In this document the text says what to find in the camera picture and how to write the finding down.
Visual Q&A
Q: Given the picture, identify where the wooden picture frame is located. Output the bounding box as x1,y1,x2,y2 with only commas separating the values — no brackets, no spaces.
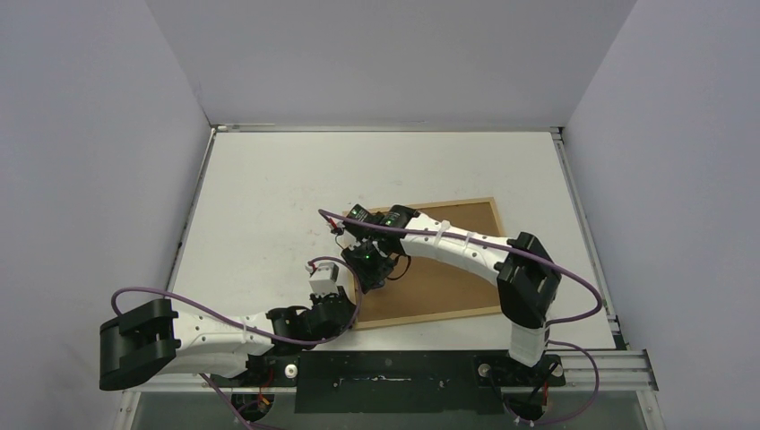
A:
356,197,506,330

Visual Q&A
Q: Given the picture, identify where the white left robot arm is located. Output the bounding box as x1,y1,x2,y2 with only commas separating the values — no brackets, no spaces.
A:
99,288,358,391

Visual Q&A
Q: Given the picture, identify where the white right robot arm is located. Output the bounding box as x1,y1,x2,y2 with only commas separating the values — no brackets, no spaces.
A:
340,205,561,384

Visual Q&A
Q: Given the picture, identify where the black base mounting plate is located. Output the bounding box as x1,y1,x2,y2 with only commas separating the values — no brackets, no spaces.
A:
212,350,566,415

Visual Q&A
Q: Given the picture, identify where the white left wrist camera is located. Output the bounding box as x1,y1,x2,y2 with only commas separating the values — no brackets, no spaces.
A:
308,262,340,297

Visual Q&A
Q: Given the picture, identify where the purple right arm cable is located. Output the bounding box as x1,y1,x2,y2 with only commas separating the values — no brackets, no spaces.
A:
317,209,604,427

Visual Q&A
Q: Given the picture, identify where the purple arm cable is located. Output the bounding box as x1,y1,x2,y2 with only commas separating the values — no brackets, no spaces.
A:
111,256,365,430
317,209,604,427

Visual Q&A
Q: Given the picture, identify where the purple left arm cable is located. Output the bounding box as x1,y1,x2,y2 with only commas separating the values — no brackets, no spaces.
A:
111,256,365,430

